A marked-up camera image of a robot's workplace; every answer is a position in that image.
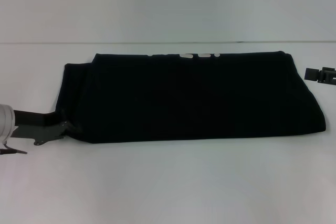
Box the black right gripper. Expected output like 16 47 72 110
303 66 336 86

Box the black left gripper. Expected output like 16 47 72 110
14 109 81 146

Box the black T-shirt with FREE print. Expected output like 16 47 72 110
55 50 328 145

